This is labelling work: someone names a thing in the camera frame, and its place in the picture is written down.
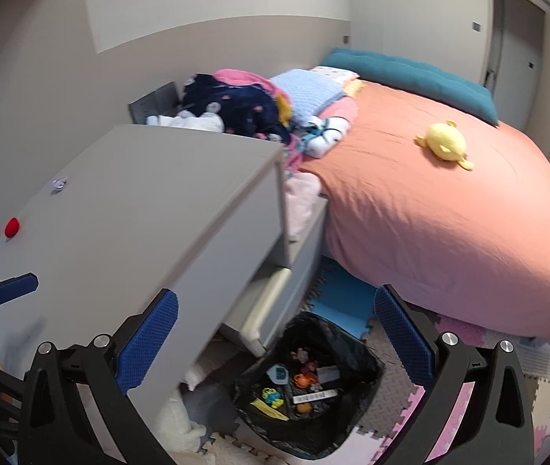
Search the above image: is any grey door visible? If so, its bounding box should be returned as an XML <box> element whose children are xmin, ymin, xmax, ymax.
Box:
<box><xmin>488</xmin><ymin>0</ymin><xmax>546</xmax><ymax>133</ymax></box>

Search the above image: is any grey desk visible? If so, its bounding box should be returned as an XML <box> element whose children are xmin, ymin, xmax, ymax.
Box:
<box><xmin>0</xmin><ymin>123</ymin><xmax>289</xmax><ymax>465</ymax></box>

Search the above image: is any white drawer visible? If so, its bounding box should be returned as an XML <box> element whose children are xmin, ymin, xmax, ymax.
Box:
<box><xmin>221</xmin><ymin>264</ymin><xmax>297</xmax><ymax>358</ymax></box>

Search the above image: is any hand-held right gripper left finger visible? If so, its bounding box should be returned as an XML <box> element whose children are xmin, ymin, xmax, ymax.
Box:
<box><xmin>17</xmin><ymin>288</ymin><xmax>181</xmax><ymax>465</ymax></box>

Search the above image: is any teal headboard cushion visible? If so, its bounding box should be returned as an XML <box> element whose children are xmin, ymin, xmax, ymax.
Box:
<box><xmin>321</xmin><ymin>48</ymin><xmax>498</xmax><ymax>127</ymax></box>

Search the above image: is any foam puzzle floor mat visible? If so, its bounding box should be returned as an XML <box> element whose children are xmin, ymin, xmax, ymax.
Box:
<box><xmin>178</xmin><ymin>257</ymin><xmax>550</xmax><ymax>465</ymax></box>

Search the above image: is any bed with pink cover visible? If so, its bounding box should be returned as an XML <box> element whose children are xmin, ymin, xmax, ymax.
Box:
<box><xmin>299</xmin><ymin>80</ymin><xmax>550</xmax><ymax>350</ymax></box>

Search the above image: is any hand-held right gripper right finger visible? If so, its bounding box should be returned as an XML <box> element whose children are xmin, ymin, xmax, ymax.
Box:
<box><xmin>373</xmin><ymin>284</ymin><xmax>537</xmax><ymax>465</ymax></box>

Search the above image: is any yellow plush toy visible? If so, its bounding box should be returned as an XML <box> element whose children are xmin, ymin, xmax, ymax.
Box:
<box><xmin>415</xmin><ymin>120</ymin><xmax>475</xmax><ymax>171</ymax></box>

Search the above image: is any light blue blanket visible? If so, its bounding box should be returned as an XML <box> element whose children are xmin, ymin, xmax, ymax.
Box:
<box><xmin>270</xmin><ymin>69</ymin><xmax>343</xmax><ymax>122</ymax></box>

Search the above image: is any black trash bag with toys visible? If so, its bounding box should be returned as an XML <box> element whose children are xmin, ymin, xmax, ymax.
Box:
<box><xmin>233</xmin><ymin>311</ymin><xmax>386</xmax><ymax>461</ymax></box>

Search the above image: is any white fluffy cloth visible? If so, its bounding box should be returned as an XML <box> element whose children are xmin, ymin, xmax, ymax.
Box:
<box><xmin>153</xmin><ymin>363</ymin><xmax>217</xmax><ymax>451</ymax></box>

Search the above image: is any white rolled cloth bundle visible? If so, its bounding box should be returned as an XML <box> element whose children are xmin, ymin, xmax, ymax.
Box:
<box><xmin>299</xmin><ymin>116</ymin><xmax>350</xmax><ymax>158</ymax></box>

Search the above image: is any white patterned pillow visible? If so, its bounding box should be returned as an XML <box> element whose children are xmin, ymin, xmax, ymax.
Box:
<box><xmin>314</xmin><ymin>65</ymin><xmax>360</xmax><ymax>82</ymax></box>

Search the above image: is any navy patterned blanket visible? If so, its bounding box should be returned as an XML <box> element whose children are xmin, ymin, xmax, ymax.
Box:
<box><xmin>180</xmin><ymin>74</ymin><xmax>292</xmax><ymax>146</ymax></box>

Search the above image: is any pink garment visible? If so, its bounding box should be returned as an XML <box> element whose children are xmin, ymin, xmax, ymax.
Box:
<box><xmin>213</xmin><ymin>69</ymin><xmax>295</xmax><ymax>112</ymax></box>

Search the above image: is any light pink cloth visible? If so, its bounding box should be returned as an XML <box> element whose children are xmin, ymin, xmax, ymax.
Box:
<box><xmin>284</xmin><ymin>169</ymin><xmax>326</xmax><ymax>243</ymax></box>

